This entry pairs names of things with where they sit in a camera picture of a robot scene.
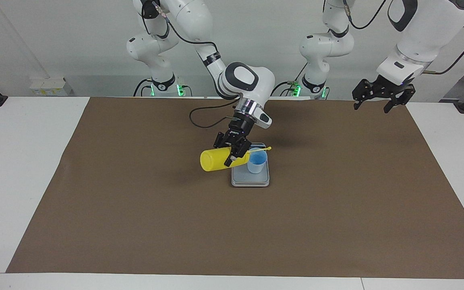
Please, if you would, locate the white socket box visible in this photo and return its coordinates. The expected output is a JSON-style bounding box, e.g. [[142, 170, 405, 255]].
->
[[30, 77, 67, 96]]

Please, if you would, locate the black base cable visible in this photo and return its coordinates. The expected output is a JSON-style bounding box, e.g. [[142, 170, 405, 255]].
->
[[269, 62, 309, 97]]

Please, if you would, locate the light blue plastic cup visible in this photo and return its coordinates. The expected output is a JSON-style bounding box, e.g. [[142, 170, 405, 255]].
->
[[247, 148, 268, 174]]

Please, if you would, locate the silver digital kitchen scale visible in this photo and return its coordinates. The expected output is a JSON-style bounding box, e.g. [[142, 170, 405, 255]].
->
[[231, 142, 270, 188]]

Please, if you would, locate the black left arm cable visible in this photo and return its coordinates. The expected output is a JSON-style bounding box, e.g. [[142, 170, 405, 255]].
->
[[343, 0, 464, 75]]

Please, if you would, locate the yellow squeeze bottle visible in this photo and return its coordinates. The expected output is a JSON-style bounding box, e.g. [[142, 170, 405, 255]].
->
[[200, 146, 272, 172]]

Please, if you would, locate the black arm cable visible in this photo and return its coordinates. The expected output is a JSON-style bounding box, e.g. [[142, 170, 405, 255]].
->
[[141, 0, 240, 129], [343, 0, 464, 75]]

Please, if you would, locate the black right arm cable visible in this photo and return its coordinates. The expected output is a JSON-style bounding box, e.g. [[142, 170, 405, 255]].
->
[[141, 0, 240, 129]]

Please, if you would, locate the brown table mat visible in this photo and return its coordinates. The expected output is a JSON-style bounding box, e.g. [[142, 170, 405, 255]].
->
[[6, 97, 464, 279]]

